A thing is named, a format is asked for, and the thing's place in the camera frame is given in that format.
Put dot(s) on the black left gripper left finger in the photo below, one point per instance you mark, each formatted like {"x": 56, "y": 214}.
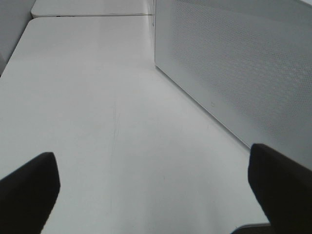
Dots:
{"x": 28, "y": 195}

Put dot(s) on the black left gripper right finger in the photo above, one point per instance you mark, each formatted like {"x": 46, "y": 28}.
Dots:
{"x": 283, "y": 188}

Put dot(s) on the white microwave door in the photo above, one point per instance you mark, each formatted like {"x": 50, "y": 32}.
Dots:
{"x": 247, "y": 62}

